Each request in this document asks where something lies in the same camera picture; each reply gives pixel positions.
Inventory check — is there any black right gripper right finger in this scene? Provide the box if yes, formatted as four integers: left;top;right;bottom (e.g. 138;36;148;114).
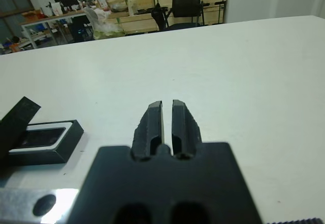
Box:
171;99;203;161

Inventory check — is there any black box base white insert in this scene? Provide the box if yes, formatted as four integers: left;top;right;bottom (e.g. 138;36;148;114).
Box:
7;119;85;166

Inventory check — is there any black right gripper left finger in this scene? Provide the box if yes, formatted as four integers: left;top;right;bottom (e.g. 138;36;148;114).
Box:
131;100;165;162

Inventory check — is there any white plastic bag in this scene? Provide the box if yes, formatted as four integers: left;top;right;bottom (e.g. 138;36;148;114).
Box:
83;7;124;33

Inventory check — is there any yellow-green bag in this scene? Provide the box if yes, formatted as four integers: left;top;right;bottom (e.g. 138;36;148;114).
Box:
92;29;125;41

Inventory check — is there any black box lid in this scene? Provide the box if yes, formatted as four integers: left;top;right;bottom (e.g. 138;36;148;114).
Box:
0;96;42;165

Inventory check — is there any stack of wooden crates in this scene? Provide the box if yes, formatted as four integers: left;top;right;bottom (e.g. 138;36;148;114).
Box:
90;0;229;36

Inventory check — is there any black computer tower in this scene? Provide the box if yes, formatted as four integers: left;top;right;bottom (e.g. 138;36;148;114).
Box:
71;16;87;42

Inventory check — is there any black mesh office chair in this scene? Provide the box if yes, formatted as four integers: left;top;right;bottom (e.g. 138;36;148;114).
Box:
164;0;207;31

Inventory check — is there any small white paper bag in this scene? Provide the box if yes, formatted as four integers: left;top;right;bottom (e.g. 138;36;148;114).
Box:
51;2;63;16

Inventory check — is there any wooden desk white frame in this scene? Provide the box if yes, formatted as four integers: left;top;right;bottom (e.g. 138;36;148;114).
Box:
19;8;89;50

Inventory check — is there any open cardboard box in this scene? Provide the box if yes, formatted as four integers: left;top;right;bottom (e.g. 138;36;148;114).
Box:
21;10;44;21

